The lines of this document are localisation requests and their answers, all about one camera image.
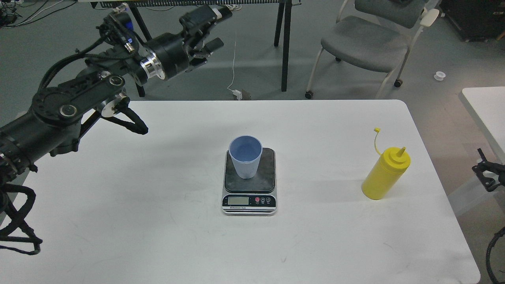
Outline digital kitchen scale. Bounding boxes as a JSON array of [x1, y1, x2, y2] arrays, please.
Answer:
[[221, 148, 278, 216]]

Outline white side table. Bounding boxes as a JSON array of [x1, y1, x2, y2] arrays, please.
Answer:
[[459, 86, 505, 163]]

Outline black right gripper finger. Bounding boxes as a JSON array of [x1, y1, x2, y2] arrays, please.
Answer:
[[472, 148, 505, 192]]

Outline black cabinet in corner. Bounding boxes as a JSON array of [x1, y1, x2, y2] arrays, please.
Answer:
[[440, 0, 505, 43]]

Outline grey office chair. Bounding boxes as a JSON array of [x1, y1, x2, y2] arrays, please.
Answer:
[[305, 0, 440, 99]]

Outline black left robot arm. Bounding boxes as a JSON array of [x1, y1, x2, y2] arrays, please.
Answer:
[[1, 2, 232, 255]]

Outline black-legged background table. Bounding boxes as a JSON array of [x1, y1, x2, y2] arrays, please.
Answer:
[[89, 0, 302, 98]]

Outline small white spool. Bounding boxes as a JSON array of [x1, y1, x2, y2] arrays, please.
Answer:
[[433, 71, 447, 82]]

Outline white cable with plug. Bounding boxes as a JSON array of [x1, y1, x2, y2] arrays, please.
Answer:
[[227, 30, 252, 101]]

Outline blue ribbed plastic cup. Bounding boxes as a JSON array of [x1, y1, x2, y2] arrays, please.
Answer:
[[228, 135, 263, 179]]

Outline cables on floor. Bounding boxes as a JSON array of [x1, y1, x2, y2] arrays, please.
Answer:
[[0, 0, 77, 28]]

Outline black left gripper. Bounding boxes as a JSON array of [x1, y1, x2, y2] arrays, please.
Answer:
[[140, 6, 232, 80]]

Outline yellow squeeze bottle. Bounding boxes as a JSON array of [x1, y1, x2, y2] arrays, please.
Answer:
[[361, 127, 411, 200]]

